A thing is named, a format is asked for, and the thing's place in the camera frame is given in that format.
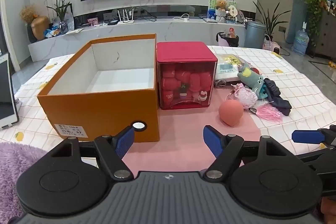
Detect red storage box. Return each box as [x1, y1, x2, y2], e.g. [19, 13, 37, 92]
[156, 42, 218, 110]

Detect green plant in glass vase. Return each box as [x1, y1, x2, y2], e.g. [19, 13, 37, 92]
[47, 0, 74, 31]

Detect teal crocodile plush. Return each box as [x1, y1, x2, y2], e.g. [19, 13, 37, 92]
[238, 67, 265, 100]

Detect teddy bear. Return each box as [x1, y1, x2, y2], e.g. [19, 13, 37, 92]
[216, 0, 228, 23]

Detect black shopping bag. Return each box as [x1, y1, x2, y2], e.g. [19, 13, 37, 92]
[216, 30, 240, 47]

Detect dried flowers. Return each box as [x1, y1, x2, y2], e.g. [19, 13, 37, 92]
[20, 5, 40, 24]

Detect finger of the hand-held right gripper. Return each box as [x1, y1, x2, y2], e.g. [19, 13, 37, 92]
[291, 125, 336, 148]

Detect dark navy cloth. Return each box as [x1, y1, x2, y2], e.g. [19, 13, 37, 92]
[263, 78, 292, 116]

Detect orange cardboard box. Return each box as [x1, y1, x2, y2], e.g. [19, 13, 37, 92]
[37, 34, 160, 143]

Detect grey trash can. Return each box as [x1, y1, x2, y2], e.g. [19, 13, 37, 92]
[244, 21, 267, 48]

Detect peach plush ball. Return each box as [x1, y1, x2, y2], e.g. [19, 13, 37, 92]
[219, 101, 244, 125]

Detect white packet with yellow label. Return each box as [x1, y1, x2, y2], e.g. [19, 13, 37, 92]
[214, 54, 251, 83]

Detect white tablet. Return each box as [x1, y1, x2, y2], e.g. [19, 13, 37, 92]
[0, 53, 20, 130]

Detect marble television console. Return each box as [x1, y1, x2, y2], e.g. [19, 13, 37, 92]
[28, 17, 252, 63]

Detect long-leaf floor plant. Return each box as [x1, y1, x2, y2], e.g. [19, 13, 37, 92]
[253, 0, 291, 42]

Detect small pink bag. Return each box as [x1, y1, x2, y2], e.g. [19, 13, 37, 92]
[262, 34, 281, 53]

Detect pink tassel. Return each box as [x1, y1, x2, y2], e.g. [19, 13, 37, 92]
[255, 105, 284, 124]

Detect grey cabinet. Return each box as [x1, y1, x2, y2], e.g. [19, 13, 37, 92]
[314, 7, 336, 59]

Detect pink mat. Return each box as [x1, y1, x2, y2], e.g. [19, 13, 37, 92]
[122, 82, 261, 172]

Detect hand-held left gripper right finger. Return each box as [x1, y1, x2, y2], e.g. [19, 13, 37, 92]
[203, 125, 290, 181]

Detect gold vase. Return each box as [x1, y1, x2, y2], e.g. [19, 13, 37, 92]
[31, 16, 50, 41]

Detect purple fluffy rug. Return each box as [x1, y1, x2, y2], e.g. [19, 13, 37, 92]
[0, 142, 50, 224]

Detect potted leafy plant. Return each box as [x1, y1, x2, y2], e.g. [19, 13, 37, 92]
[301, 0, 327, 46]

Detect white router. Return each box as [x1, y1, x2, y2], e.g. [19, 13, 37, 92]
[117, 9, 135, 25]

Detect large water bottle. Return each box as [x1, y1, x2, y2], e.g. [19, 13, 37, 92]
[292, 22, 310, 56]

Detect checked lemon print sheet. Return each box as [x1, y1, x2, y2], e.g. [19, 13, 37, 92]
[0, 45, 336, 224]

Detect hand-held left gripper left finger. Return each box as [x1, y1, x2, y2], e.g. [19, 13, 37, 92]
[49, 126, 135, 181]

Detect shiny pink drawstring pouch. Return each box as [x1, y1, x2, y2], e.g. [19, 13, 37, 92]
[231, 84, 259, 110]

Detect snack bag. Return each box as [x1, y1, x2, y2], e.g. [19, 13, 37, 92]
[44, 25, 64, 38]

